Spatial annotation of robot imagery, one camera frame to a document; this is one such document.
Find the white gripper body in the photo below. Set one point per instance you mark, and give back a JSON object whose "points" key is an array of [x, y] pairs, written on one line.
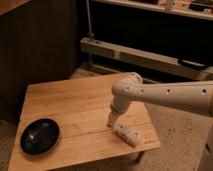
{"points": [[118, 107]]}

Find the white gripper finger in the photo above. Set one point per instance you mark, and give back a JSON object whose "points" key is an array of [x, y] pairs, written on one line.
{"points": [[110, 121]]}

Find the white plastic bottle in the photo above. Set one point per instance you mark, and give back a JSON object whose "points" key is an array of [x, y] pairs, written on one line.
{"points": [[126, 134]]}

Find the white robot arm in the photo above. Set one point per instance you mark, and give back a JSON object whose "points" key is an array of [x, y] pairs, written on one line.
{"points": [[195, 97]]}

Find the black ceramic bowl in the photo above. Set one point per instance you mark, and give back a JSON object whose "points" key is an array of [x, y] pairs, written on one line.
{"points": [[40, 136]]}

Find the wooden table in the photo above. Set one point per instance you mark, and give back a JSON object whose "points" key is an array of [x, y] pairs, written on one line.
{"points": [[80, 107]]}

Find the wooden shelf beam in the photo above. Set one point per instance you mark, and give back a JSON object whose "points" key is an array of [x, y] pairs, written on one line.
{"points": [[144, 59]]}

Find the metal pole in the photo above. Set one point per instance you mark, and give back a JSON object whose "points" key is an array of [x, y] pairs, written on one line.
{"points": [[90, 32]]}

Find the black object on shelf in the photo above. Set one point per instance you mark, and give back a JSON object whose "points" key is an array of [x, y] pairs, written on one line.
{"points": [[193, 65]]}

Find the upper wooden shelf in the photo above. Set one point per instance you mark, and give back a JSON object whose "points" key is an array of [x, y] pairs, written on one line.
{"points": [[157, 8]]}

